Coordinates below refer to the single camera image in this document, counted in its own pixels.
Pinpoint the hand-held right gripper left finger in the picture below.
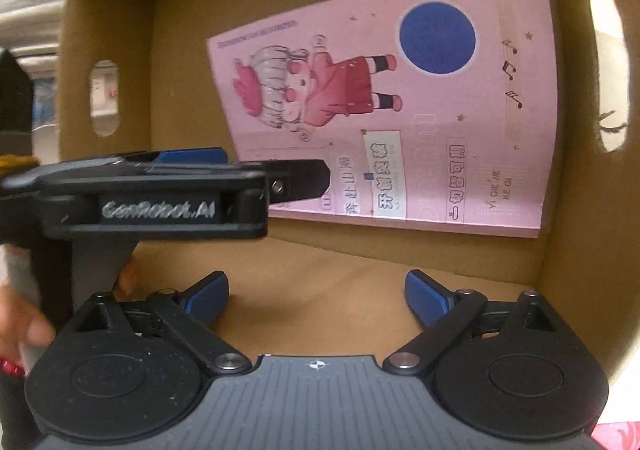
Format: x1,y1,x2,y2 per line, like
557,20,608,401
62,271,252,377

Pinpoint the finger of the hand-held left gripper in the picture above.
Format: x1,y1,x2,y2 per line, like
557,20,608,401
265,159,332,205
150,148,229,165

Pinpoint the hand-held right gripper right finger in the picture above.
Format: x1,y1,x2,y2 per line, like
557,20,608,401
382,270,568,376

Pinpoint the brown cardboard box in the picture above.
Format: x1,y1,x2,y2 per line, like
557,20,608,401
57,0,640,423

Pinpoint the pink cartoon notebook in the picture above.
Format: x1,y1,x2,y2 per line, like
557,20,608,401
206,0,558,238

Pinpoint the person's left hand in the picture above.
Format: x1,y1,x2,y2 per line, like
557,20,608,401
0,282,57,366

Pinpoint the pink patterned cloth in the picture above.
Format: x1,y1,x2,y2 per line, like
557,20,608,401
592,422,640,450

